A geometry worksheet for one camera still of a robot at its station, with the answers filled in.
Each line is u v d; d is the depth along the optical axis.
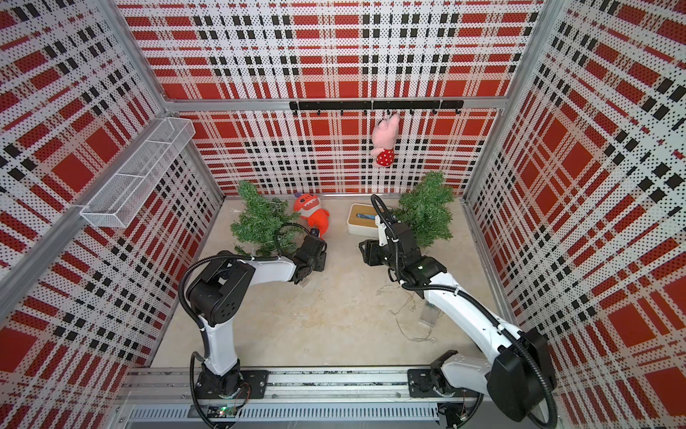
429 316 0.86
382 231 0.62
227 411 0.69
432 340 0.81
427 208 0.81
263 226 0.76
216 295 0.51
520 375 0.39
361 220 1.09
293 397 0.73
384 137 0.93
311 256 0.80
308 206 1.07
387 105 0.89
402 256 0.59
